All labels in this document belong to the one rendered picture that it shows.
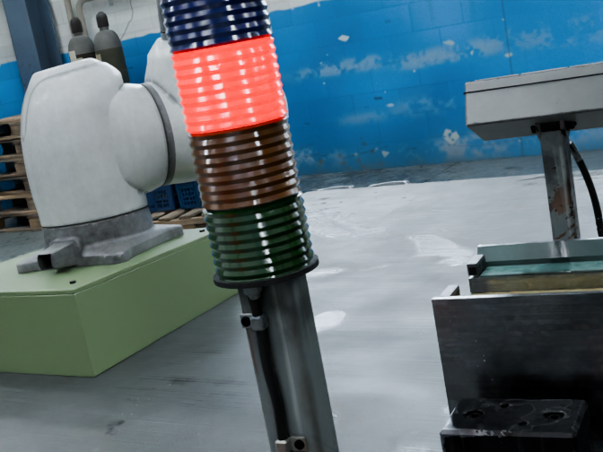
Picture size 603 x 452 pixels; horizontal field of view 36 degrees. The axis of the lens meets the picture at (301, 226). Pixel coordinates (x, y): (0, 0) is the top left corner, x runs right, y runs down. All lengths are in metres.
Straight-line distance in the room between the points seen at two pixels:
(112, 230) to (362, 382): 0.47
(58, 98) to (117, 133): 0.09
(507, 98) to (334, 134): 6.42
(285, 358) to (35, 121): 0.81
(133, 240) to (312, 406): 0.77
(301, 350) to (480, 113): 0.51
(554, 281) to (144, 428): 0.44
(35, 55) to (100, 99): 7.49
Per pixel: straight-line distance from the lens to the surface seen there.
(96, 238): 1.29
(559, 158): 1.02
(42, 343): 1.22
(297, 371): 0.56
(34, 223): 7.65
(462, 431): 0.71
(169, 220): 6.19
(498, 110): 1.01
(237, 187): 0.51
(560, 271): 0.85
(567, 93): 0.99
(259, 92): 0.51
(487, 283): 0.87
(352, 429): 0.88
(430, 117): 7.02
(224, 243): 0.53
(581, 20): 6.59
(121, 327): 1.21
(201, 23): 0.51
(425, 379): 0.96
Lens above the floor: 1.17
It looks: 12 degrees down
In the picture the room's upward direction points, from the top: 11 degrees counter-clockwise
